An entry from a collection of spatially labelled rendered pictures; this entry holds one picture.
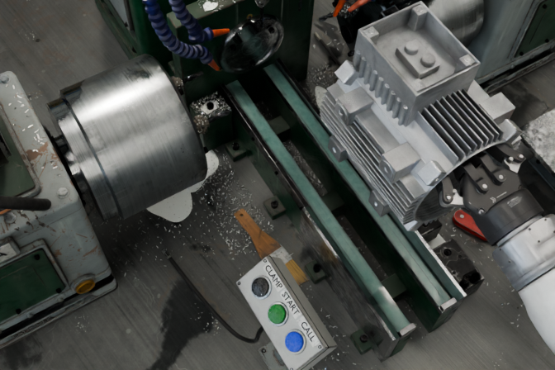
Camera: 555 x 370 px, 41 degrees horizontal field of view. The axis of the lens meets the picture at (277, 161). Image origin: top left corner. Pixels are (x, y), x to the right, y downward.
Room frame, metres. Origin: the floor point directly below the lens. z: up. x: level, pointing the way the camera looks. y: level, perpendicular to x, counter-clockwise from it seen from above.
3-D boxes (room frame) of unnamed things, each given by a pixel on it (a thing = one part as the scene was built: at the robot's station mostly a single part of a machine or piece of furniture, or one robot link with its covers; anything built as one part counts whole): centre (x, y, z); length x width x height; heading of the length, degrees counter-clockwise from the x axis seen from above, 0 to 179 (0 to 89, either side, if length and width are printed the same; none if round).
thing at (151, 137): (0.66, 0.31, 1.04); 0.37 x 0.25 x 0.25; 124
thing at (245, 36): (0.94, 0.06, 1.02); 0.15 x 0.02 x 0.15; 124
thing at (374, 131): (0.56, -0.19, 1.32); 0.20 x 0.19 x 0.19; 34
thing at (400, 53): (0.59, -0.17, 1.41); 0.12 x 0.11 x 0.07; 34
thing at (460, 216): (0.67, -0.40, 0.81); 0.09 x 0.03 x 0.02; 59
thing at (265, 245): (0.60, 0.01, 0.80); 0.21 x 0.05 x 0.01; 40
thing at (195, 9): (0.99, 0.10, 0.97); 0.30 x 0.11 x 0.34; 124
